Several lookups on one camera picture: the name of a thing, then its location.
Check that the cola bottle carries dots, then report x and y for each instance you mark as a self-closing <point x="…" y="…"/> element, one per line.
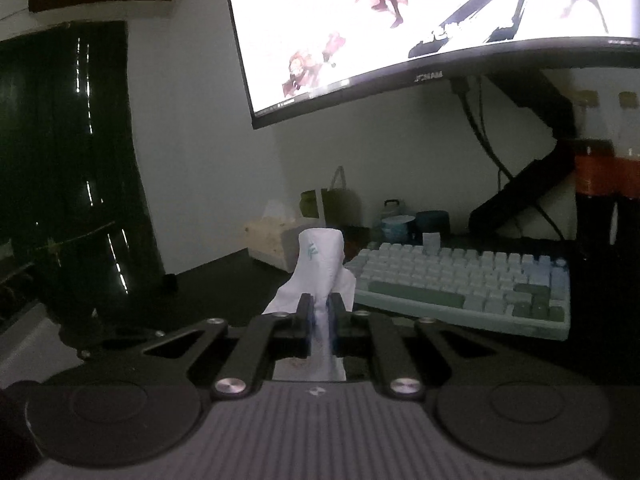
<point x="626" y="146"/>
<point x="594" y="175"/>

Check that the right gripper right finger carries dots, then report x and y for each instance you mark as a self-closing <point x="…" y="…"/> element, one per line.
<point x="404" y="361"/>

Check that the white cloth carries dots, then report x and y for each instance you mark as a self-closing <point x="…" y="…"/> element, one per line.
<point x="319" y="272"/>

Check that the dark teal mug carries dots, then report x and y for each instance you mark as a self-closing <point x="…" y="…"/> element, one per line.
<point x="432" y="221"/>

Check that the left cola bottle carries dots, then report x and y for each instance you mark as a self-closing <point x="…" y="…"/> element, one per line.
<point x="594" y="175"/>

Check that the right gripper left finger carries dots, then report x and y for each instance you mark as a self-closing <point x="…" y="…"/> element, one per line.
<point x="240" y="358"/>

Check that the wooden tissue box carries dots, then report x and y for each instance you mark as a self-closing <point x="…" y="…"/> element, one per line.
<point x="273" y="237"/>

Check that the curved computer monitor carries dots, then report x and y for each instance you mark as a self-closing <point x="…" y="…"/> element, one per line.
<point x="299" y="56"/>

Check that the right cola bottle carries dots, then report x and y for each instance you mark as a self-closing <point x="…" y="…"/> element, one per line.
<point x="626" y="146"/>

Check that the red box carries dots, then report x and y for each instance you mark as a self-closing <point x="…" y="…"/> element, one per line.
<point x="355" y="239"/>

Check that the green paper bag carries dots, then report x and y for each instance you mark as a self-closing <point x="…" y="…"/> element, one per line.
<point x="341" y="204"/>

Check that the white blue mechanical keyboard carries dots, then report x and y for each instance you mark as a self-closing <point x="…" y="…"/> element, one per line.
<point x="516" y="286"/>

